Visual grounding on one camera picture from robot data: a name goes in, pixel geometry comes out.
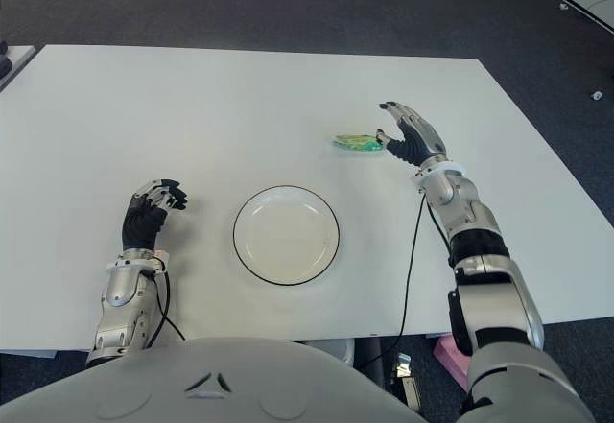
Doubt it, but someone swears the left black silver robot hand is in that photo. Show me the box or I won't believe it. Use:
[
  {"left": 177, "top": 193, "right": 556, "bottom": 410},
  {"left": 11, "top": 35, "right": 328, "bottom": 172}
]
[{"left": 120, "top": 177, "right": 189, "bottom": 254}]

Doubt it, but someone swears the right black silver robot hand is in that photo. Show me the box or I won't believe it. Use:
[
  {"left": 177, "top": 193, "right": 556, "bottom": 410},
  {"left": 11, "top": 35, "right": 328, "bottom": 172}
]
[{"left": 376, "top": 100, "right": 450, "bottom": 165}]

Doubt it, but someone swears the green snack packet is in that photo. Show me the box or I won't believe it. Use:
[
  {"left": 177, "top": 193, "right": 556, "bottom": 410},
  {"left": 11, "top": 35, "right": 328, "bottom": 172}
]
[{"left": 329, "top": 132, "right": 387, "bottom": 152}]

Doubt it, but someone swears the white plate with black rim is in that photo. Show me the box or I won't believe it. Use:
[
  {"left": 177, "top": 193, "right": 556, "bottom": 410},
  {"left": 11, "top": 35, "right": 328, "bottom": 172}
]
[{"left": 232, "top": 184, "right": 342, "bottom": 285}]

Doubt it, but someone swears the grey robot torso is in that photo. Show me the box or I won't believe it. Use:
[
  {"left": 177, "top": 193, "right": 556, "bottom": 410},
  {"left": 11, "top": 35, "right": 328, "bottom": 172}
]
[{"left": 0, "top": 336, "right": 428, "bottom": 423}]

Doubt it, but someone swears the white side table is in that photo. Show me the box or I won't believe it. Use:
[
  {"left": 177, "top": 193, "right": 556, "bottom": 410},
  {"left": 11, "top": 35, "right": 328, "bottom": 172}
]
[{"left": 0, "top": 44, "right": 39, "bottom": 91}]

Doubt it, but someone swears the pink box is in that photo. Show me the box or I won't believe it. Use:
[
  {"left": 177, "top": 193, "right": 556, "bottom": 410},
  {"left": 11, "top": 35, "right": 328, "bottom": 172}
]
[{"left": 433, "top": 335, "right": 471, "bottom": 393}]

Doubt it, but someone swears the black table column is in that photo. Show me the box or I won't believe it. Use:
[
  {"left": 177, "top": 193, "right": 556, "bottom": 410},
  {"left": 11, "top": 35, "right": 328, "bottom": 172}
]
[{"left": 354, "top": 336, "right": 386, "bottom": 386}]

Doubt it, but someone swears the white bin under table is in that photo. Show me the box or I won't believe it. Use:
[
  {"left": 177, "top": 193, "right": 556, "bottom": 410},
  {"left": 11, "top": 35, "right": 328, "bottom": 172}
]
[{"left": 301, "top": 337, "right": 356, "bottom": 364}]

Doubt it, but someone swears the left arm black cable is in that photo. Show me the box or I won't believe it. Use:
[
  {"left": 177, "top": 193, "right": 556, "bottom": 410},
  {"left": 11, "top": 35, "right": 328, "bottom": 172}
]
[{"left": 143, "top": 269, "right": 186, "bottom": 347}]

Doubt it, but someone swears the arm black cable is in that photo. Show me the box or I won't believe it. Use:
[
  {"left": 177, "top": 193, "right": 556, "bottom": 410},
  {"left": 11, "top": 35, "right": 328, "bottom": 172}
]
[
  {"left": 357, "top": 192, "right": 429, "bottom": 371},
  {"left": 143, "top": 269, "right": 186, "bottom": 347}
]

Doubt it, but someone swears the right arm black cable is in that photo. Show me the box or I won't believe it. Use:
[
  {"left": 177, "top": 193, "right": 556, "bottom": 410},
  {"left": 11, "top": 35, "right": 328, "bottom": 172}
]
[{"left": 357, "top": 192, "right": 429, "bottom": 371}]

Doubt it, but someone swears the metal bracket under table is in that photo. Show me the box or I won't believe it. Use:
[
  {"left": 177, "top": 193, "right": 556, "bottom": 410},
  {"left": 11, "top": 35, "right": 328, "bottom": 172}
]
[{"left": 390, "top": 351, "right": 421, "bottom": 412}]

